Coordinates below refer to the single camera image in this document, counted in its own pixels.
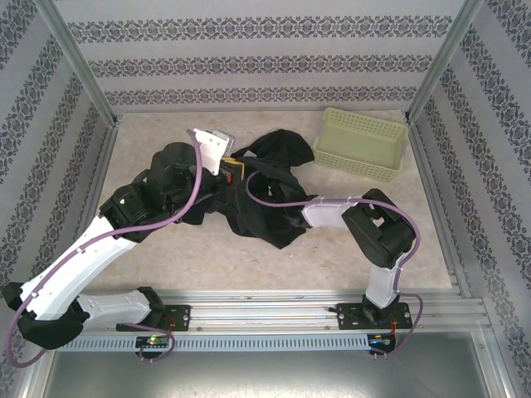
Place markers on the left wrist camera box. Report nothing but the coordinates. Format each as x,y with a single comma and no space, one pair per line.
211,145

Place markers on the black t-shirt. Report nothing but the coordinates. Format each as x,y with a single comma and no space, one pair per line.
257,224

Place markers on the aluminium mounting rail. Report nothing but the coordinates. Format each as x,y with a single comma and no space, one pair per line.
265,311

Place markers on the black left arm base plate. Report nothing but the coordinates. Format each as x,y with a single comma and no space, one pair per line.
182,317

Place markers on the small controller circuit board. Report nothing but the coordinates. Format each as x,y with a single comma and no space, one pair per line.
151,341
381,339

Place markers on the aluminium side rail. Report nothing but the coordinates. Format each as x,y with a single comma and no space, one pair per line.
97,174
429,166

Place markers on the grey sheet metal panel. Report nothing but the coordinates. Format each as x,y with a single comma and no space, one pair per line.
265,373

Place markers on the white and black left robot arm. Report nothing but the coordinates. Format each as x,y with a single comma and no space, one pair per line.
74,269

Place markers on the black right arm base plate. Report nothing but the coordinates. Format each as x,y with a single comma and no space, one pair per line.
346,317

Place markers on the aluminium frame post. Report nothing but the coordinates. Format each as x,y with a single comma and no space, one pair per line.
444,62
79,62

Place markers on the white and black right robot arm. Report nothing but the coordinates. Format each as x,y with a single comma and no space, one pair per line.
381,232

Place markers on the pale green plastic basket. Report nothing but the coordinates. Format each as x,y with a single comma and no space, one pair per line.
357,149

